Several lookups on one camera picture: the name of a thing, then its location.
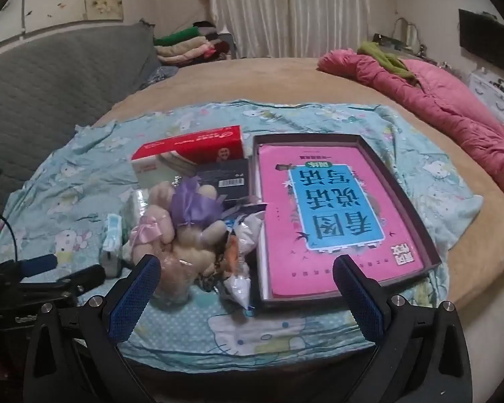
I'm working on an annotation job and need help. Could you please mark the small tissue packet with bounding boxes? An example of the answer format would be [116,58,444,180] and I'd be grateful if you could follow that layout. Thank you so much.
[101,213,124,278]

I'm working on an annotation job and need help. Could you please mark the white drawer cabinet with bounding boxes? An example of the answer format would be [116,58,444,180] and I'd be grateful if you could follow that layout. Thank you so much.
[468,69,504,127]

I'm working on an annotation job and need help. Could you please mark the plush bear with pink dress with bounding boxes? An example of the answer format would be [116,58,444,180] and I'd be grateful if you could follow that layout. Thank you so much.
[122,212,177,269]

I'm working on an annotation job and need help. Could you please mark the grey quilted headboard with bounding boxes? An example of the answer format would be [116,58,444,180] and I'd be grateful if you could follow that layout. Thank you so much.
[0,21,162,219]

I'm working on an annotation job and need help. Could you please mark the black wall television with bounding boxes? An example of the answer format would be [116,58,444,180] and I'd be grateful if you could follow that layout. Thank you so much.
[459,8,504,73]

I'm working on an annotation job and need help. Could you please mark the dark floral cloth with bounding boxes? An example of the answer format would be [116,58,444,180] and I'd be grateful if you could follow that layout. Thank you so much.
[145,65,179,89]

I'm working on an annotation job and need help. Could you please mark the blue white plastic packet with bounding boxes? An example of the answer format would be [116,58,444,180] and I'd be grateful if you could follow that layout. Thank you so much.
[224,204,267,257]

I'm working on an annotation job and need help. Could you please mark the light blue cartoon printed blanket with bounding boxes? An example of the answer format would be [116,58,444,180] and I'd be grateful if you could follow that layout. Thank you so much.
[0,100,484,362]

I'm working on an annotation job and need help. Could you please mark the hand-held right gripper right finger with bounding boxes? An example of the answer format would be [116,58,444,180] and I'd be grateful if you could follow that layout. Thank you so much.
[333,254,473,403]

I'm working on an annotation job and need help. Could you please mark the cluttered side table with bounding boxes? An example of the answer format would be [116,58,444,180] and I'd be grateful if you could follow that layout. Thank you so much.
[372,17,446,65]

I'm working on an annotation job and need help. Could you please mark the red tissue box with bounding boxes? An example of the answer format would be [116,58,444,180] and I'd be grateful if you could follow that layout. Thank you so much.
[131,125,244,189]

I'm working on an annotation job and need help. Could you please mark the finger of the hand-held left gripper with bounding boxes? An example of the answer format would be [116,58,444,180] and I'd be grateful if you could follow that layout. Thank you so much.
[21,264,107,300]
[14,254,58,278]

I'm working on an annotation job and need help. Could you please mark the green cloth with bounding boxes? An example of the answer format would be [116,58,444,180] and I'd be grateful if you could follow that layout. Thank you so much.
[357,41,418,87]

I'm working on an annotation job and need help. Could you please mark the dark blue carton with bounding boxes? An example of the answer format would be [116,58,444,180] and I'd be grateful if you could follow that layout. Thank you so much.
[195,159,253,208]

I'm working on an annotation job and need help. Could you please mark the black cable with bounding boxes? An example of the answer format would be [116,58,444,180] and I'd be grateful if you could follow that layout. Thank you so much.
[0,211,18,263]

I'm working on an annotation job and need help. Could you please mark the white curtains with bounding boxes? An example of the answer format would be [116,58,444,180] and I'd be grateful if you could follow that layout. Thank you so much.
[206,0,397,59]

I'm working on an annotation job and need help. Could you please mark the stack of folded clothes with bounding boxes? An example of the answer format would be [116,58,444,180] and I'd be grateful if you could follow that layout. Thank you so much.
[153,21,236,68]

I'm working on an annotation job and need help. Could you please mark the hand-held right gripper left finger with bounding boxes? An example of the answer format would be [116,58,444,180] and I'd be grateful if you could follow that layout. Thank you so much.
[23,254,162,403]

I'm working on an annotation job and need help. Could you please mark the leopard print scrunchie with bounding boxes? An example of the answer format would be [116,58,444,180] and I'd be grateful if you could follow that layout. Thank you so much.
[202,269,224,293]

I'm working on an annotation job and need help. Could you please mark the pink quilt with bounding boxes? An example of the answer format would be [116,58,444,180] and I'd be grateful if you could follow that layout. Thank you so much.
[317,49,504,202]

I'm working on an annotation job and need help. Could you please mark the dark shallow cardboard box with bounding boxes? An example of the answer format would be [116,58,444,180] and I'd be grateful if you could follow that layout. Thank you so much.
[250,133,443,312]

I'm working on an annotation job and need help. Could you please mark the pink book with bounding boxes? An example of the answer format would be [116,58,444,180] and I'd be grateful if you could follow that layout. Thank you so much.
[258,143,426,299]

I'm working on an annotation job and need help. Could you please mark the plush bear with purple bow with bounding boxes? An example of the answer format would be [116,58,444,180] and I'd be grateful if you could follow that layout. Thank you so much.
[149,176,232,303]

